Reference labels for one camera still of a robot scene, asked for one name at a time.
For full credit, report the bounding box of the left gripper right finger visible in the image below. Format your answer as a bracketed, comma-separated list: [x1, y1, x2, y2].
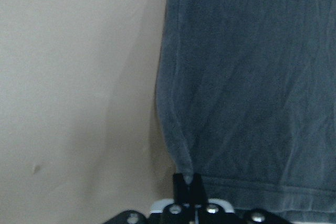
[189, 173, 208, 205]

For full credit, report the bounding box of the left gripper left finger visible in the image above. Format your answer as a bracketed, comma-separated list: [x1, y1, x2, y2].
[173, 173, 190, 205]

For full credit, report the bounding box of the black printed t-shirt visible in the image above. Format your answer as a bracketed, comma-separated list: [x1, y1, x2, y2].
[156, 0, 335, 223]

